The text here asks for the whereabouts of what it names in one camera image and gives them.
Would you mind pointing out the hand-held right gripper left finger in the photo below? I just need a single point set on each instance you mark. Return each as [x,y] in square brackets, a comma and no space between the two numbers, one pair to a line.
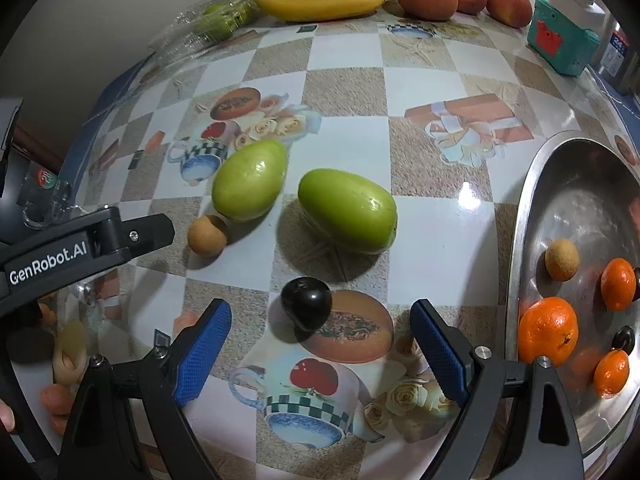
[202,355]

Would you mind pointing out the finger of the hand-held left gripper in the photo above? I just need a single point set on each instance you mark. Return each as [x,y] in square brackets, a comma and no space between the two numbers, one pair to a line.
[145,235]

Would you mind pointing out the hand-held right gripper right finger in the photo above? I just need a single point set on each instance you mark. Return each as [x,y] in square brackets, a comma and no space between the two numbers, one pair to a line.
[440,355]

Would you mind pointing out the large orange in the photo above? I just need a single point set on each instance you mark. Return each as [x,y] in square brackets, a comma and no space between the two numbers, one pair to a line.
[547,330]

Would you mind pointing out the black plum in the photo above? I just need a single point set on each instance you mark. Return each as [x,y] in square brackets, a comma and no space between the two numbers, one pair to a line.
[306,303]
[624,338]
[637,285]

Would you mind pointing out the small tangerine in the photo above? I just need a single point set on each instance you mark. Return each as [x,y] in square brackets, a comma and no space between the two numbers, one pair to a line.
[611,374]
[617,284]

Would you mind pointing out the steel basin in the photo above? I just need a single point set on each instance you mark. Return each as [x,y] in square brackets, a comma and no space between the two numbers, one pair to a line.
[575,200]

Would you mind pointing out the person's left hand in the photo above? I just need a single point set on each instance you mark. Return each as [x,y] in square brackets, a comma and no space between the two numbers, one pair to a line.
[6,417]

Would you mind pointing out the clear plastic bag red label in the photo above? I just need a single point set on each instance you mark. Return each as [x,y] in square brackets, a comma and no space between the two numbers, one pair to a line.
[47,180]

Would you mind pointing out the printed clear packet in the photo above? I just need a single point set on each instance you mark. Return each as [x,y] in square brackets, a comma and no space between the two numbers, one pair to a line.
[65,355]

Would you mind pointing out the green mango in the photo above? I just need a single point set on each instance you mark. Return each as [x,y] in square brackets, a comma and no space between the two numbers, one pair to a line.
[347,210]

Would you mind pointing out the clear bag of green fruit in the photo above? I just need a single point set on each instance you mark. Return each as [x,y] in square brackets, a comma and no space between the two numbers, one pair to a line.
[220,17]

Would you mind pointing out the checkered printed tablecloth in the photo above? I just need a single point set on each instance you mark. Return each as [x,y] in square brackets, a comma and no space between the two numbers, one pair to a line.
[350,110]

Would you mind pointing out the teal box with red label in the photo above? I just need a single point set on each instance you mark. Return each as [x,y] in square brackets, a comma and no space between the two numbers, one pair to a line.
[562,35]

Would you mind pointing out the blue and white carton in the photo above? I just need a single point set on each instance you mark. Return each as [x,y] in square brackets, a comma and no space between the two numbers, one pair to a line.
[617,55]

